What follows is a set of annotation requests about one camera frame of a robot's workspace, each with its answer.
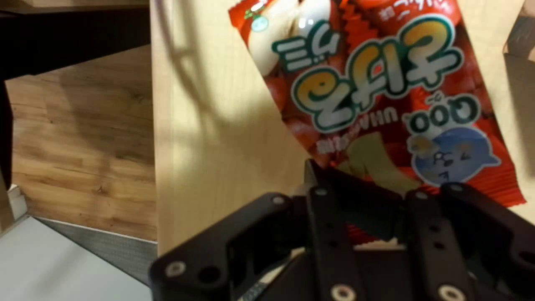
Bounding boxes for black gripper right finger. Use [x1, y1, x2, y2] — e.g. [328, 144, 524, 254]
[368, 181, 535, 301]

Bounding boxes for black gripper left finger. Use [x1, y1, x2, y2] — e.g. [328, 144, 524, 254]
[148, 157, 372, 301]

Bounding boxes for red snack sachet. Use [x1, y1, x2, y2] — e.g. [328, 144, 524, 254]
[228, 0, 529, 209]

